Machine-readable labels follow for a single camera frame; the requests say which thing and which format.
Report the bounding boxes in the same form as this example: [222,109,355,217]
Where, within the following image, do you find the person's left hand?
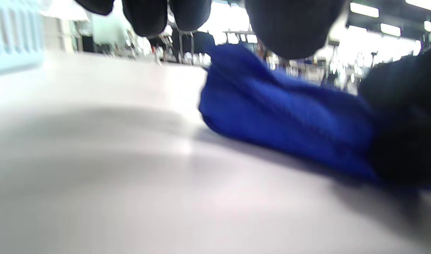
[74,0,346,60]

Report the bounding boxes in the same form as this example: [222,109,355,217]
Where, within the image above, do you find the person's right hand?
[358,45,431,188]

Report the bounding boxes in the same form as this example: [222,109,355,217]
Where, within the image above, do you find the blue towel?
[198,42,431,191]

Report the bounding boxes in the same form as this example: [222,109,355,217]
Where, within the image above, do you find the long ceiling light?
[350,2,380,18]
[406,0,431,12]
[380,23,401,37]

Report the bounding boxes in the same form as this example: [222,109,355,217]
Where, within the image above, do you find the black office chair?
[171,30,217,66]

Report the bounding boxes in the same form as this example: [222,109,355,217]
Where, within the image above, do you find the light blue plastic basket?
[0,0,47,77]

